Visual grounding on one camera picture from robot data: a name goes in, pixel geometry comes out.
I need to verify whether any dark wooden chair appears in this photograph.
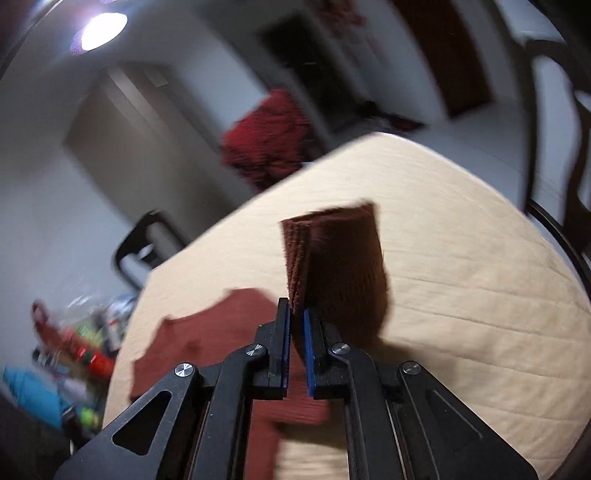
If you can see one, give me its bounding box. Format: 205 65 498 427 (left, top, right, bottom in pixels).
112 210 188 292
519 39 591 296

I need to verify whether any brown wooden door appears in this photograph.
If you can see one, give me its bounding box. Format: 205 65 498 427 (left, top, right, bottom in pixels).
394 0 492 118

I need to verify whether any beige quilted tablecloth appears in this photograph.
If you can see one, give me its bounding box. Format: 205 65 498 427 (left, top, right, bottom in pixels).
102 131 591 480

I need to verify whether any round ceiling light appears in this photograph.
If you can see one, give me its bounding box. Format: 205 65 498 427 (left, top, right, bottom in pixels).
69 11 129 54

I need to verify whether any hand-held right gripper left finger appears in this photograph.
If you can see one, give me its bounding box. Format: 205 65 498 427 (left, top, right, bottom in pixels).
53 298 291 480

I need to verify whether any beige tall cabinet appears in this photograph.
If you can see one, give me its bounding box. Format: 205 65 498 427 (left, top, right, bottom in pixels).
62 62 227 227

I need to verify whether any rust brown knit sweater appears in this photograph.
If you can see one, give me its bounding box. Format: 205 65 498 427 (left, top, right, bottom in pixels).
129 200 392 480

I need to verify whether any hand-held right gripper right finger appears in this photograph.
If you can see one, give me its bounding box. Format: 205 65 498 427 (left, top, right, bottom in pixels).
302 308 541 480

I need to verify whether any red plaid cloth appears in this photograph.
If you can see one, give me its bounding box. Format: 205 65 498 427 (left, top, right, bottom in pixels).
221 88 311 193

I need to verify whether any pile of packets and bottles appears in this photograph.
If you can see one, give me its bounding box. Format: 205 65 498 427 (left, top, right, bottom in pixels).
30 293 139 432

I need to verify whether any blue cloth bag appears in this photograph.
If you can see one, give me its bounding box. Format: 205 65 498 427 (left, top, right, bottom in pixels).
2 366 65 431

